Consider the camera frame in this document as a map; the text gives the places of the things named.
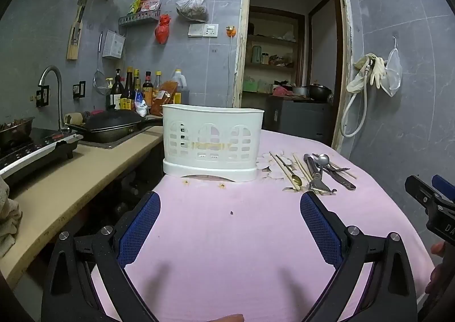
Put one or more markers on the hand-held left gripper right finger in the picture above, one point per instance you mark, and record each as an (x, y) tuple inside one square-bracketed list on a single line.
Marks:
[(320, 226)]

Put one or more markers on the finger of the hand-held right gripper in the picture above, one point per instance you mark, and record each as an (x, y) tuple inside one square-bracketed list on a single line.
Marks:
[(421, 194), (445, 187)]

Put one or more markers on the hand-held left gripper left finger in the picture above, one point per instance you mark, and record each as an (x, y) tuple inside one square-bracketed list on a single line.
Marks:
[(140, 226)]

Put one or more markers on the gold metal spoon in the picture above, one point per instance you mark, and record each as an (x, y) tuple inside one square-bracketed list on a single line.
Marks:
[(295, 179)]

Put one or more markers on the metal vegetable peeler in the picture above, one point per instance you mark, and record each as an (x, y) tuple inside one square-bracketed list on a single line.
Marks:
[(314, 172)]

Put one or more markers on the white plastic utensil basket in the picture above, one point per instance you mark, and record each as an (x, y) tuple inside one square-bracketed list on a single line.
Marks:
[(209, 117)]

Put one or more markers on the person's right hand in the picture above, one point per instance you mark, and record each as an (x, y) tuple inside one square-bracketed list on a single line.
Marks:
[(438, 250)]

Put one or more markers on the person's left hand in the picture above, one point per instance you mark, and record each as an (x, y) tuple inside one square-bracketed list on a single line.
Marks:
[(229, 318)]

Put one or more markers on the silver metal spoon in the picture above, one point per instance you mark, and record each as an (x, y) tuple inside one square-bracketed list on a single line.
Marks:
[(322, 159)]

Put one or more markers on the beige kitchen counter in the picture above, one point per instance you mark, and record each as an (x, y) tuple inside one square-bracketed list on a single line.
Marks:
[(89, 165)]

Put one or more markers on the pink floral tablecloth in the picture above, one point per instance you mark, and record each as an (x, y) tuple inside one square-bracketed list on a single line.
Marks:
[(231, 236)]

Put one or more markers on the black lidded wok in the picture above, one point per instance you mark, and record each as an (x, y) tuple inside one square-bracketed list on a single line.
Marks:
[(110, 123)]

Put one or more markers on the dark grey cabinet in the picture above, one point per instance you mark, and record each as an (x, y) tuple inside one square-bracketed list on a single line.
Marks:
[(302, 119)]

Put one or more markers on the white and blue packet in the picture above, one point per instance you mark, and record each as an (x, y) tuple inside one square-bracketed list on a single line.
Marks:
[(142, 105)]

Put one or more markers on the black induction cooker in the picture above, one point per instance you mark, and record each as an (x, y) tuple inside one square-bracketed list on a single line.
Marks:
[(35, 151)]

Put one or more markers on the yellow-capped sauce bottle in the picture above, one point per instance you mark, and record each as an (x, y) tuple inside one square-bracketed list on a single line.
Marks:
[(128, 94)]

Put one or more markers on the dark round wok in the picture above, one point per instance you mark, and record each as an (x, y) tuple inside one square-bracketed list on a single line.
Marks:
[(320, 92)]

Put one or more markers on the beige towel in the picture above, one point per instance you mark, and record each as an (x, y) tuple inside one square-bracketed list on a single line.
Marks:
[(7, 215)]

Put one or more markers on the dark sauce bottle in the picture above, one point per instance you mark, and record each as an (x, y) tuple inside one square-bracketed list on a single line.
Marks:
[(115, 94)]

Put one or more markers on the cream rubber gloves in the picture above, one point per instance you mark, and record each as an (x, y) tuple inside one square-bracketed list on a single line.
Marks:
[(371, 67)]

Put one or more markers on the metal cooking pot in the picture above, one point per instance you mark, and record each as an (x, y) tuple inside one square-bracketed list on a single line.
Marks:
[(300, 91)]

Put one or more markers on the red-label sauce bottle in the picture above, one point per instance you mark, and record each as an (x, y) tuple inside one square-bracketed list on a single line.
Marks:
[(147, 87)]

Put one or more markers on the pink cloth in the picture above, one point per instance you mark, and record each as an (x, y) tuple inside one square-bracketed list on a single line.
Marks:
[(282, 91)]

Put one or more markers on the clear seasoning bottle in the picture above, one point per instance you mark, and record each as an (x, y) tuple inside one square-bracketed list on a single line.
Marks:
[(157, 84)]

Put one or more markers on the large cooking oil jug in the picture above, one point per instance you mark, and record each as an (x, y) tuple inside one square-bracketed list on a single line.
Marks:
[(180, 87)]

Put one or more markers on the green box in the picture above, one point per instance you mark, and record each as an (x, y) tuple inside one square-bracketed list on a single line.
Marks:
[(252, 86)]

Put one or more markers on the metal kitchen faucet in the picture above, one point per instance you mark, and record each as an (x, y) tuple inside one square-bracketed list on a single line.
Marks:
[(58, 94)]

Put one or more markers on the metal pan with food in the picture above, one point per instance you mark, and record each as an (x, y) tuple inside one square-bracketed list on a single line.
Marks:
[(14, 130)]

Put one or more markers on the wooden shelf unit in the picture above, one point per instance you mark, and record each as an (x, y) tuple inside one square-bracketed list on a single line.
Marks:
[(272, 66)]

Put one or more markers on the green jar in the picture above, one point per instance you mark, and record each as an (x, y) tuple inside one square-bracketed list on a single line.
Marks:
[(256, 54)]

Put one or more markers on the white hanging holder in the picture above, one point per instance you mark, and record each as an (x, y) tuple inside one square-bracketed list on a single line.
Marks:
[(113, 44)]

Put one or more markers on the red plastic bag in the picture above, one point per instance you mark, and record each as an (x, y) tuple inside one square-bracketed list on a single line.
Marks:
[(162, 30)]

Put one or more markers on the wooden knife holder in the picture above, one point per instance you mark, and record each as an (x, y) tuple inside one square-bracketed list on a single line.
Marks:
[(75, 37)]

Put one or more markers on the colourful snack packets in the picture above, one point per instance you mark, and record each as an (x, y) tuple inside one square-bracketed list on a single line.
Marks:
[(145, 5)]

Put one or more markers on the clear plastic bag on wall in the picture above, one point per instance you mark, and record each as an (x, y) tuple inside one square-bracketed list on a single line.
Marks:
[(392, 73)]

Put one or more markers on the black wall socket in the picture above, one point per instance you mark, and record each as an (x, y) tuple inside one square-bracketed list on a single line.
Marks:
[(79, 90)]

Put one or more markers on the pale door frame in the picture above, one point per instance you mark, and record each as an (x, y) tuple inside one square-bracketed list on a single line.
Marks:
[(243, 41)]

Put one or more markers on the white wall switch panel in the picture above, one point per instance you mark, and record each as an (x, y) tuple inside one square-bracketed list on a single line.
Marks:
[(203, 30)]

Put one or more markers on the grey wall shelf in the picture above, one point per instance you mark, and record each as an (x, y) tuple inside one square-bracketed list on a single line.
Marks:
[(140, 18)]

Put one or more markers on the orange wall hook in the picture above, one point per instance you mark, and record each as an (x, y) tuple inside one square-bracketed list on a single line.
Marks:
[(231, 32)]

